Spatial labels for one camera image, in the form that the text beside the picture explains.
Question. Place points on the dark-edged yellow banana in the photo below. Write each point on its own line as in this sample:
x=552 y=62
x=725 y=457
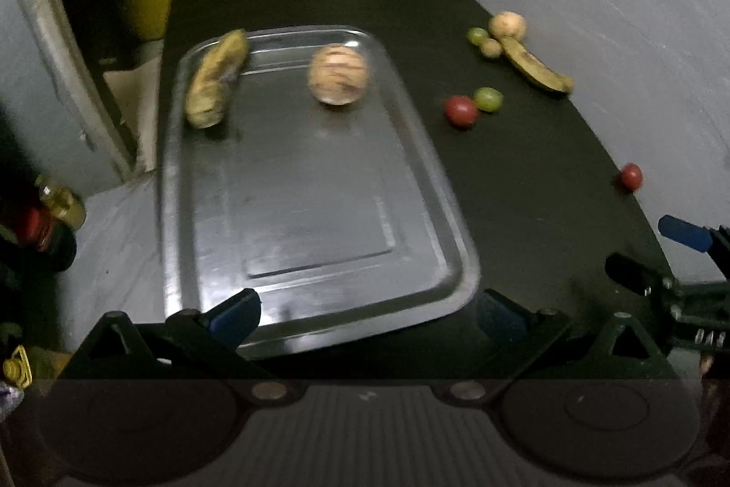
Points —
x=536 y=67

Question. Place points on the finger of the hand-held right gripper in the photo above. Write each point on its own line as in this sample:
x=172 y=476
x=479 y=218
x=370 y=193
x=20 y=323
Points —
x=627 y=271
x=684 y=233

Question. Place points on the metal tray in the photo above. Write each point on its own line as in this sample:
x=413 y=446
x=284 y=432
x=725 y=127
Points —
x=308 y=190

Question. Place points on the yellow plastic clip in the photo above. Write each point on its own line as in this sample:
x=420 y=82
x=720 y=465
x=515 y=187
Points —
x=17 y=366

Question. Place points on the yellow bucket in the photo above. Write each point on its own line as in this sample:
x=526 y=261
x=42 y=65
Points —
x=149 y=5

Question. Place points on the large striped pale melon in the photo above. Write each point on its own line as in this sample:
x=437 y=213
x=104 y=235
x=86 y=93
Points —
x=337 y=74

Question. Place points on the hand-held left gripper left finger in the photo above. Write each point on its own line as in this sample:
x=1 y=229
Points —
x=235 y=314

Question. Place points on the spotted yellow banana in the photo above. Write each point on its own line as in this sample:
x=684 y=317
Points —
x=214 y=79

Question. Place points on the red cherry tomato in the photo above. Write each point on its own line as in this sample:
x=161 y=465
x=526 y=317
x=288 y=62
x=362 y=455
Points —
x=631 y=176
x=461 y=111

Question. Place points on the small striped pale melon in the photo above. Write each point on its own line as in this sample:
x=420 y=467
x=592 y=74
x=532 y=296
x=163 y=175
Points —
x=507 y=25

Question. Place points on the small tan round fruit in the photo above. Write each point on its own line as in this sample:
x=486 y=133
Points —
x=490 y=47

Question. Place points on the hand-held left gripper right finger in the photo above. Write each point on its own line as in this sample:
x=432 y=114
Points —
x=502 y=318

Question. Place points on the green grape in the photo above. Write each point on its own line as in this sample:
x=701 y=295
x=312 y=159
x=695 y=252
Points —
x=489 y=99
x=478 y=36

